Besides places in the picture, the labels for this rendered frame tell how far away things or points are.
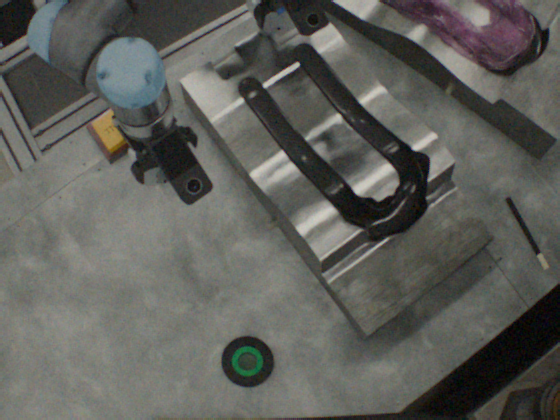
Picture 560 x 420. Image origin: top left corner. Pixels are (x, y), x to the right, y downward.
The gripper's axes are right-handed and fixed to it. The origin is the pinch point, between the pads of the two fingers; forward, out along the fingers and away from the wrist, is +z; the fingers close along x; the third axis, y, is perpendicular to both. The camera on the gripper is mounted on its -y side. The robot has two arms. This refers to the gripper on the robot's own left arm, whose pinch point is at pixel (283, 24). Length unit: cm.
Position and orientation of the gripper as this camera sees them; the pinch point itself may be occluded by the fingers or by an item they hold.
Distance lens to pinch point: 143.1
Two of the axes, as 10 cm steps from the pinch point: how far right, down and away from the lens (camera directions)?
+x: -8.1, 5.7, -1.5
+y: -5.8, -7.8, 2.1
